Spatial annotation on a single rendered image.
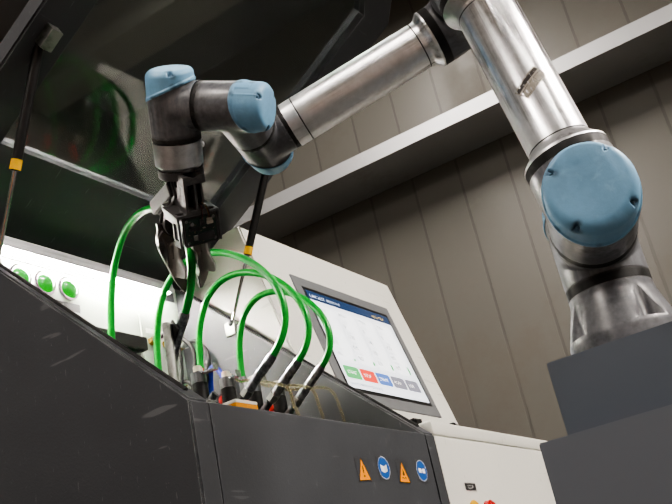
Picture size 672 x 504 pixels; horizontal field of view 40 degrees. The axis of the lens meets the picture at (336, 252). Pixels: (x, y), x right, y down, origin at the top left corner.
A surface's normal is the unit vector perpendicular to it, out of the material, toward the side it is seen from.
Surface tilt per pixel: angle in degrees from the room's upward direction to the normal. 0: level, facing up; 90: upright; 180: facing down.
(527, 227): 90
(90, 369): 90
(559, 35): 90
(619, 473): 90
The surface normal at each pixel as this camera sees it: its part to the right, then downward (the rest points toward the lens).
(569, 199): -0.19, -0.22
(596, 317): -0.70, -0.43
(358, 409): -0.54, -0.22
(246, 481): 0.82, -0.36
